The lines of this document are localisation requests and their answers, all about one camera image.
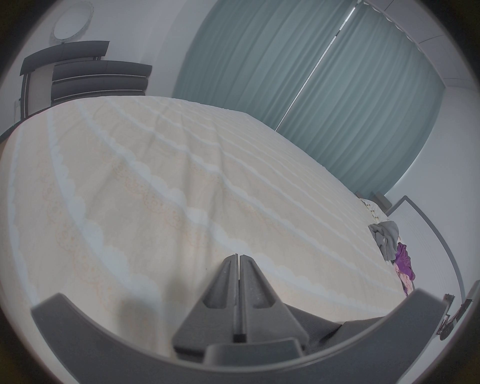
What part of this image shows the blue-green curtain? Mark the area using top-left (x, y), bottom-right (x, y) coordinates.
top-left (277, 2), bottom-right (447, 194)
top-left (172, 0), bottom-right (357, 130)

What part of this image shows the bed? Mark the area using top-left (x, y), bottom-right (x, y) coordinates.
top-left (0, 95), bottom-right (469, 361)

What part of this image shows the dark grey dressing table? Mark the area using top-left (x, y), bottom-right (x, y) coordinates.
top-left (19, 40), bottom-right (110, 118)

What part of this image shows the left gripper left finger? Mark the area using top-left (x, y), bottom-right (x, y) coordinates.
top-left (172, 254), bottom-right (240, 355)

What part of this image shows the grey bedside table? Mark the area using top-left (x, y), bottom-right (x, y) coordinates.
top-left (354, 191), bottom-right (392, 207)

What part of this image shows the black chest of drawers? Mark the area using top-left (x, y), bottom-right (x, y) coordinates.
top-left (50, 60), bottom-right (152, 107)

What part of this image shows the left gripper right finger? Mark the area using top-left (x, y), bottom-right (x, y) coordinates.
top-left (239, 254), bottom-right (309, 344)

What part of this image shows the pink garment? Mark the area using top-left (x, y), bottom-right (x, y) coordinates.
top-left (395, 270), bottom-right (415, 295)

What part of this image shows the purple garment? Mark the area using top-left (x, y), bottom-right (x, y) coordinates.
top-left (394, 243), bottom-right (415, 282)

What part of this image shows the grey garment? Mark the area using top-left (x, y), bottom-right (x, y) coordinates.
top-left (368, 220), bottom-right (400, 261)

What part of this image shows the white printed pillow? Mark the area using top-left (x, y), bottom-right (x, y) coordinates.
top-left (360, 197), bottom-right (387, 222)

